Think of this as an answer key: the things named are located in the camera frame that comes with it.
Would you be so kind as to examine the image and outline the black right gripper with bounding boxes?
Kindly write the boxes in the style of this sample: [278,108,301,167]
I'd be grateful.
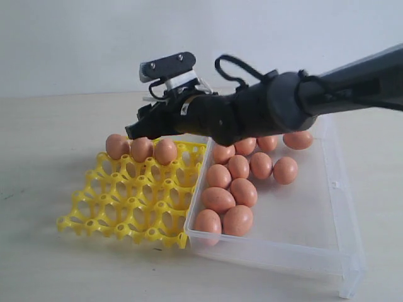
[125,94,239,140]

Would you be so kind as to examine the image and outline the brown egg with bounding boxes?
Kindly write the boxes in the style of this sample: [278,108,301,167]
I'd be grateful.
[283,130,314,150]
[195,209,222,247]
[273,157,298,185]
[130,137,154,162]
[201,187,236,214]
[230,178,258,208]
[228,155,250,179]
[234,138,256,156]
[256,135,278,153]
[154,138,178,165]
[212,144,236,165]
[249,152,273,180]
[207,164,232,189]
[105,133,130,160]
[223,205,253,237]

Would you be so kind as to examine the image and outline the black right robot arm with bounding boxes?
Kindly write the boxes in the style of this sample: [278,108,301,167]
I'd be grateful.
[125,45,402,146]

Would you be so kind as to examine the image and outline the yellow plastic egg tray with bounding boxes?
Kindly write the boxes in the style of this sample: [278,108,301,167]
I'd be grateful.
[57,141,207,249]

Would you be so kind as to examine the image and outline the clear plastic bin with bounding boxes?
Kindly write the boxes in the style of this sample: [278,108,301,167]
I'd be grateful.
[184,115,366,299]

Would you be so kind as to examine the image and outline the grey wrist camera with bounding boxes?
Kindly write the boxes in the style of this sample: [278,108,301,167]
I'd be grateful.
[139,52,196,83]

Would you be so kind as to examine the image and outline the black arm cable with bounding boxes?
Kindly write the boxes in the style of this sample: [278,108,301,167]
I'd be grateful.
[147,54,281,104]

